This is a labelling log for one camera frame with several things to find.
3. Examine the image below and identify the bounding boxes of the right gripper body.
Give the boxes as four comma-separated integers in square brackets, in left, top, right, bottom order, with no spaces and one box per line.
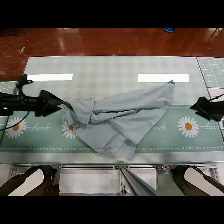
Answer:
[189,96,222,122]

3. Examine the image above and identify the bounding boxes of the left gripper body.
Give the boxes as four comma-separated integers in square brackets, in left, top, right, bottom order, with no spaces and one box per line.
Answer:
[34,89,66,118]

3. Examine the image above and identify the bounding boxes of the light grey shirt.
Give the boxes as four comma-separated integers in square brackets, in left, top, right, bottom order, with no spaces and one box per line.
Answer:
[60,79,176,162]

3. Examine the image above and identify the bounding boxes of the black cable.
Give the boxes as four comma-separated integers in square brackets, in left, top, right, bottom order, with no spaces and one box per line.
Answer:
[0,110,31,132]

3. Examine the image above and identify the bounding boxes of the silver frame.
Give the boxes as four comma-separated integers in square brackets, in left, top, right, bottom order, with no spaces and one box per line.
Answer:
[0,161,224,197]

